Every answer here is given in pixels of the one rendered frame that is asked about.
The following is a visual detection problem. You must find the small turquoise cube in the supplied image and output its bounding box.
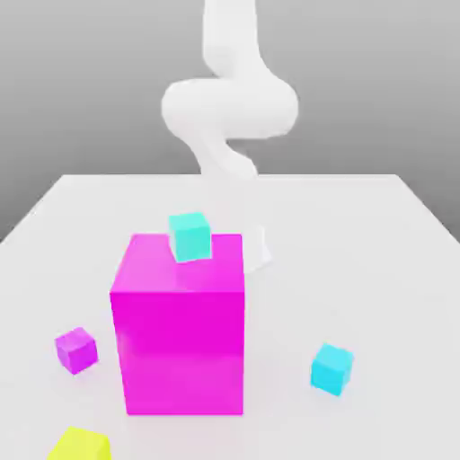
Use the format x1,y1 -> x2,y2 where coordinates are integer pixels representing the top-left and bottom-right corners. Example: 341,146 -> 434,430
167,211 -> 213,263

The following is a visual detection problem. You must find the small cyan cube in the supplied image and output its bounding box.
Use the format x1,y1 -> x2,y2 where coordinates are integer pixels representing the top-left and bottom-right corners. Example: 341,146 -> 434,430
309,342 -> 356,397

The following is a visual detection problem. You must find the small purple cube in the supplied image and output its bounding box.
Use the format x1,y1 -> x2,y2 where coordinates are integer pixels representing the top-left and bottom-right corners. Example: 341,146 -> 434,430
54,326 -> 99,376

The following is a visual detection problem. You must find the small yellow cube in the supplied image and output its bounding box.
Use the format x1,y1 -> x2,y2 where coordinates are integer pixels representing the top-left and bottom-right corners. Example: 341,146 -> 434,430
46,426 -> 112,460

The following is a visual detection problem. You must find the large magenta box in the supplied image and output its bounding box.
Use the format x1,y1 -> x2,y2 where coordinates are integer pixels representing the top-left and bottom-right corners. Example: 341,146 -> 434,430
109,233 -> 246,417

